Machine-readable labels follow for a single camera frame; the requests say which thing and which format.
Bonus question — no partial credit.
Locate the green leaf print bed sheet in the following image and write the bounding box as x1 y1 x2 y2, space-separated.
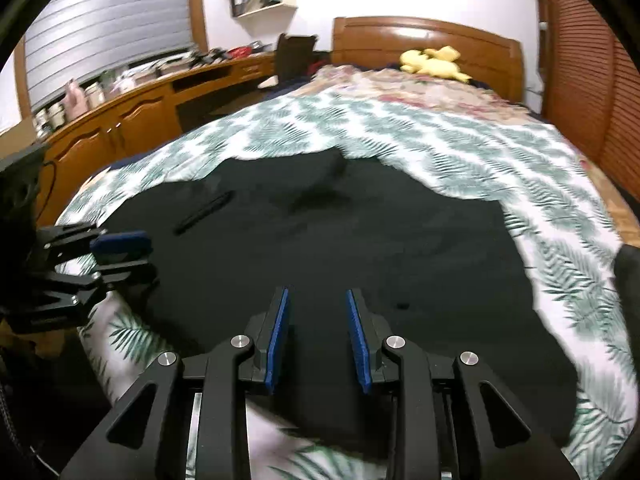
55 87 633 480

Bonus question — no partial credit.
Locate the dark cloth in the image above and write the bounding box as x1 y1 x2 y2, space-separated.
612 244 640 311

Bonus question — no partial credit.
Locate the black coat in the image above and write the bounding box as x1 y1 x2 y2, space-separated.
97 147 586 461

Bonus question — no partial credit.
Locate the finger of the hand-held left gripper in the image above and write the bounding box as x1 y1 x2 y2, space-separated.
44 224 152 267
50 260 158 318

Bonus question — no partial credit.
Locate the floral blanket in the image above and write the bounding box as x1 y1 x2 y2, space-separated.
305 63 551 122

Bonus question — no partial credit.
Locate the pink bottle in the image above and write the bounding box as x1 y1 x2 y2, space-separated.
64 79 90 117

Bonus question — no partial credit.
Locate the wooden headboard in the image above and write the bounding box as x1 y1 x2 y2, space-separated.
331 16 526 106

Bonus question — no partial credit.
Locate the black chair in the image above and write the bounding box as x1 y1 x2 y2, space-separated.
257 33 318 92

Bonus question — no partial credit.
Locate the grey window blind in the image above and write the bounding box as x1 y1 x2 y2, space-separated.
22 0 194 111

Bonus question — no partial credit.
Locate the wooden louvred wardrobe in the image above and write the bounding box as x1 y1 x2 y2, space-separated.
532 0 640 196

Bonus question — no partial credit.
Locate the black cable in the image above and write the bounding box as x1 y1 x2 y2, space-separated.
0 350 61 480

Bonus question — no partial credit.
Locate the yellow plush toy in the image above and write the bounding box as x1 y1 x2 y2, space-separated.
398 46 473 84

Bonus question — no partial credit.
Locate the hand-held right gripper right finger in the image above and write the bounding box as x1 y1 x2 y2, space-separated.
346 288 581 480

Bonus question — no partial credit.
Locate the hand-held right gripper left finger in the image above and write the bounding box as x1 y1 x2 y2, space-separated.
60 287 292 480

